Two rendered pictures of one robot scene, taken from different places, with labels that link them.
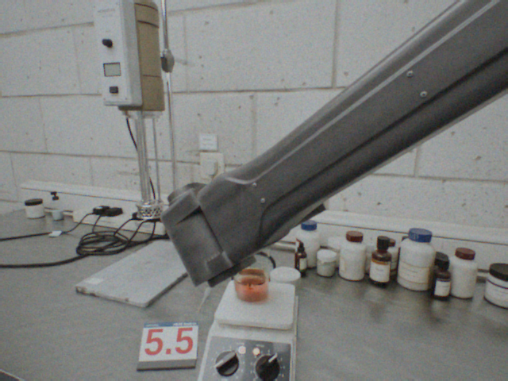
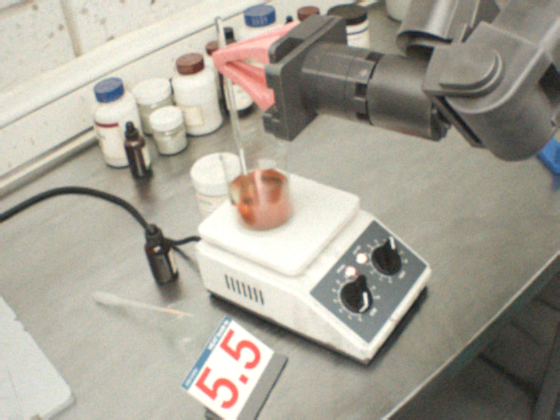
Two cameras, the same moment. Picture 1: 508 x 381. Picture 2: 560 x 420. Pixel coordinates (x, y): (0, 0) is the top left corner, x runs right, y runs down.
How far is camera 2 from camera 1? 50 cm
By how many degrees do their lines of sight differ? 56
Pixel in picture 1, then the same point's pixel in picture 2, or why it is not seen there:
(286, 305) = (317, 189)
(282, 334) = (355, 219)
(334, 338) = not seen: hidden behind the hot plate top
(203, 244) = (544, 103)
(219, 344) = (326, 291)
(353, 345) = (348, 187)
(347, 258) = (200, 101)
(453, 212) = not seen: outside the picture
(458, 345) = not seen: hidden behind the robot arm
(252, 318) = (324, 231)
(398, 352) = (379, 158)
